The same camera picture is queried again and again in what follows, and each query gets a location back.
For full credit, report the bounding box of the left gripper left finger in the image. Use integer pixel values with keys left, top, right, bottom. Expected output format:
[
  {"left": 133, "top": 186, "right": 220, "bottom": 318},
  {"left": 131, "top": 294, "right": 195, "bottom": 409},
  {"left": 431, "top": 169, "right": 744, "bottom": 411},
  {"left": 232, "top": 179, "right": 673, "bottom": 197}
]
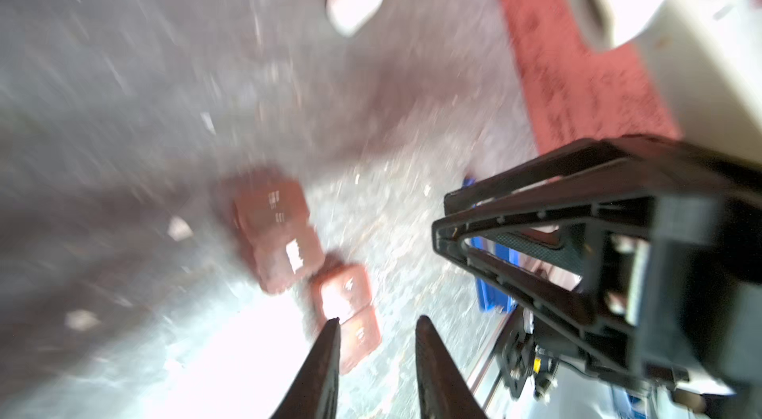
[{"left": 271, "top": 318, "right": 341, "bottom": 419}]

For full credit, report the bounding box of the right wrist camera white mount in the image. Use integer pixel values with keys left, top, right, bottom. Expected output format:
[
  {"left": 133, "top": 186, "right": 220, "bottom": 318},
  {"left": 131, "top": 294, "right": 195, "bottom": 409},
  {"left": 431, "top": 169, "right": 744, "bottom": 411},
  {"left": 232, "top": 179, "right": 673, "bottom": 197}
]
[{"left": 566, "top": 0, "right": 761, "bottom": 162}]

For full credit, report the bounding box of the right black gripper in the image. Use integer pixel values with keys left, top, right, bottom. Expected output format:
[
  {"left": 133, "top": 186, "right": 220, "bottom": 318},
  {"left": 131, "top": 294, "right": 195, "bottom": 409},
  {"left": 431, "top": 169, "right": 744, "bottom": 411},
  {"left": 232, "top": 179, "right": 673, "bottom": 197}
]
[{"left": 432, "top": 192, "right": 761, "bottom": 401}]

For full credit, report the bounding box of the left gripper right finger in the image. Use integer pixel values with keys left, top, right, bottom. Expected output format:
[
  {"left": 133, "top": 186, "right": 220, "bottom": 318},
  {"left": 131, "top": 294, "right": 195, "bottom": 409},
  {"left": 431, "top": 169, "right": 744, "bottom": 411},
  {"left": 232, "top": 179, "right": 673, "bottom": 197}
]
[{"left": 416, "top": 316, "right": 486, "bottom": 419}]

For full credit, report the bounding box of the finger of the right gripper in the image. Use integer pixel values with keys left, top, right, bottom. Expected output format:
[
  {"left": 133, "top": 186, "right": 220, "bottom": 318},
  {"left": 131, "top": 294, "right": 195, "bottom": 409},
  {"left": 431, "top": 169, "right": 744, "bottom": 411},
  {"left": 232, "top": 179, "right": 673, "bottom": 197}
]
[{"left": 444, "top": 135, "right": 761, "bottom": 223}]

